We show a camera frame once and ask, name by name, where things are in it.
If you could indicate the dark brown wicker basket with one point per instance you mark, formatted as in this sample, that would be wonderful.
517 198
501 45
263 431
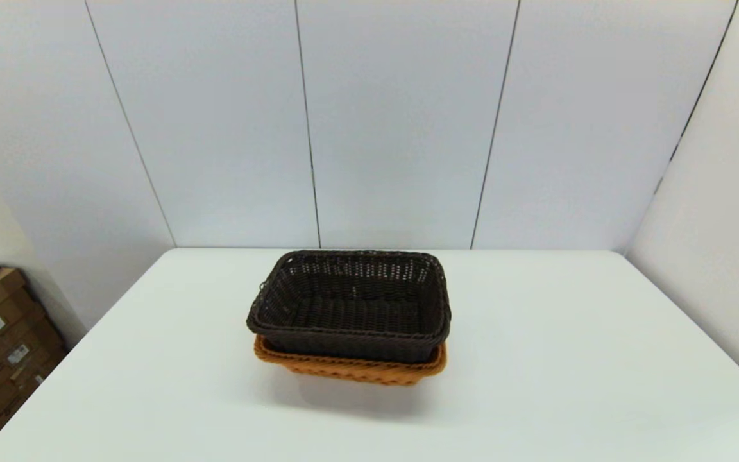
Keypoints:
344 308

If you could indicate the orange wicker basket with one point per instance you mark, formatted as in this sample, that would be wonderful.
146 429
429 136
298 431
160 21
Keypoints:
344 371

